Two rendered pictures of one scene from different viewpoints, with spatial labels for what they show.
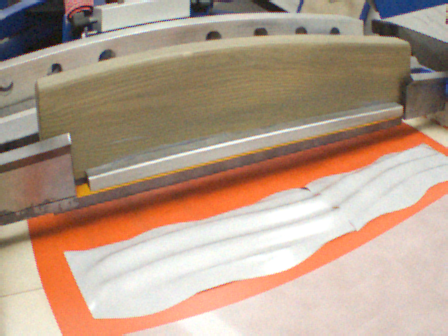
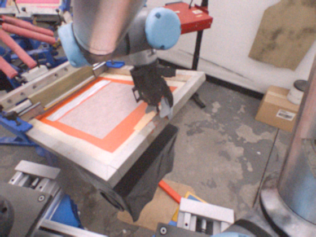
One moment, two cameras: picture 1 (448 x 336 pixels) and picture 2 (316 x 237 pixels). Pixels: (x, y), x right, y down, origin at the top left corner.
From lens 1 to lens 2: 75 cm
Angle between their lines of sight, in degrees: 17
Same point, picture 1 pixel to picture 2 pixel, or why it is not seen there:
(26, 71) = (14, 96)
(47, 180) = (38, 109)
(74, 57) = (26, 90)
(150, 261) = (58, 112)
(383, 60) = (86, 69)
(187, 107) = (55, 92)
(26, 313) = (42, 126)
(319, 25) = not seen: hidden behind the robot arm
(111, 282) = (53, 116)
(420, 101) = (99, 71)
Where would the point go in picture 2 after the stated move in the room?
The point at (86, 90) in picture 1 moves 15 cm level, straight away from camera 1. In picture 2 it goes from (38, 95) to (26, 80)
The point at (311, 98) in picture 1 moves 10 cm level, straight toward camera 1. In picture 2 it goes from (73, 83) to (71, 96)
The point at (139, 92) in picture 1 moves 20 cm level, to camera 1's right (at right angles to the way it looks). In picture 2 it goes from (47, 93) to (91, 83)
